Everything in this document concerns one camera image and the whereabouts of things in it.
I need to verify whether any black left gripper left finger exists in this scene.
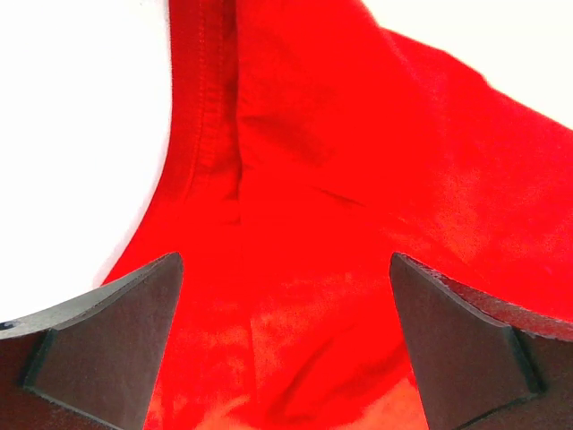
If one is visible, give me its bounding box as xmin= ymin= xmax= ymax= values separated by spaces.
xmin=1 ymin=253 xmax=184 ymax=429

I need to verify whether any red t shirt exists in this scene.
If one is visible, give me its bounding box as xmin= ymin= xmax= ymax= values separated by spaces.
xmin=110 ymin=1 xmax=572 ymax=429

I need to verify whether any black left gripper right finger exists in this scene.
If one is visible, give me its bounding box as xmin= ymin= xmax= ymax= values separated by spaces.
xmin=389 ymin=254 xmax=572 ymax=430

